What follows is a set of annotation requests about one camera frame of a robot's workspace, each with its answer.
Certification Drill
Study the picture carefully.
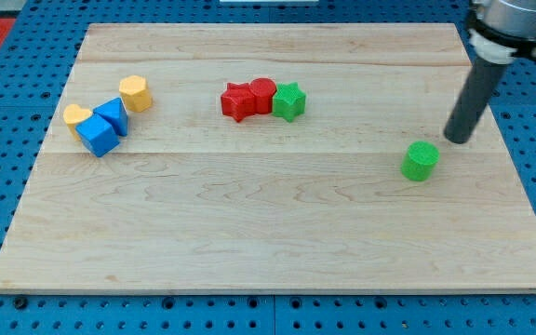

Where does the red cylinder block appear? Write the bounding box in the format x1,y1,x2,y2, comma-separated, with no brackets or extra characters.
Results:
249,77,276,114

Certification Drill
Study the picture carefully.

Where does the green star block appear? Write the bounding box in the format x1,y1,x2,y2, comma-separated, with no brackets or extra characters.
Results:
272,82,306,123

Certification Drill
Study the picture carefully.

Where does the wooden board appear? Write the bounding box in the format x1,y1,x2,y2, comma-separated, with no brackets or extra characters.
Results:
0,23,536,295

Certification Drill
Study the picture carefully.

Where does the red star block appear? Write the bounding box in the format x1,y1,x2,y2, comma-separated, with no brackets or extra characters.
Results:
221,83,256,123

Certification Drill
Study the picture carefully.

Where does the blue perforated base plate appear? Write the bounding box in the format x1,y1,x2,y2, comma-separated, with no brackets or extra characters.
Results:
0,0,536,334

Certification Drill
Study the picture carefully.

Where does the blue cube block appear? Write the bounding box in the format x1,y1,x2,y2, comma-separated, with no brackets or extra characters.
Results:
75,114,120,157

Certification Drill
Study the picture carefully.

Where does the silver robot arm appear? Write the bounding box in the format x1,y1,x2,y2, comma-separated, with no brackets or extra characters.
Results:
465,0,536,65

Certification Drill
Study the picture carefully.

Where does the yellow hexagon block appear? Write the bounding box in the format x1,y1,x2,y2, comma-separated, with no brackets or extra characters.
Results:
119,75,153,113

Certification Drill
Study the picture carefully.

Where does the yellow heart block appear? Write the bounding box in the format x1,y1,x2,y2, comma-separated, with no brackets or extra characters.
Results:
62,104,93,141

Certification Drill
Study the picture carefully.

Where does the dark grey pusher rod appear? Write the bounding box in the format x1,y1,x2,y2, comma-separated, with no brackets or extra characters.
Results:
444,57,507,144

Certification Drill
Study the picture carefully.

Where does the green cylinder block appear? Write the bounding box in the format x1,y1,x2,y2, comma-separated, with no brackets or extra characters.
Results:
400,141,440,181

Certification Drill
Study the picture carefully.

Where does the blue triangle block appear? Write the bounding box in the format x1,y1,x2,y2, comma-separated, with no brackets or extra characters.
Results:
93,98,128,137

